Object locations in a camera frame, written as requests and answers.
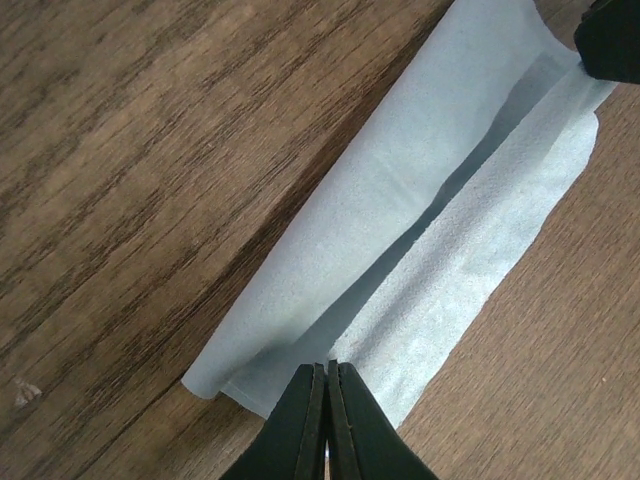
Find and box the light blue cleaning cloth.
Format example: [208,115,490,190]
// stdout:
[182,1,613,426]

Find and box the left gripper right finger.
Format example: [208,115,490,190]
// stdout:
[327,360,436,480]

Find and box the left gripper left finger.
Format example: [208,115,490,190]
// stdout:
[222,364,326,480]

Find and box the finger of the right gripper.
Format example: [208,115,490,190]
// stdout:
[574,0,640,83]

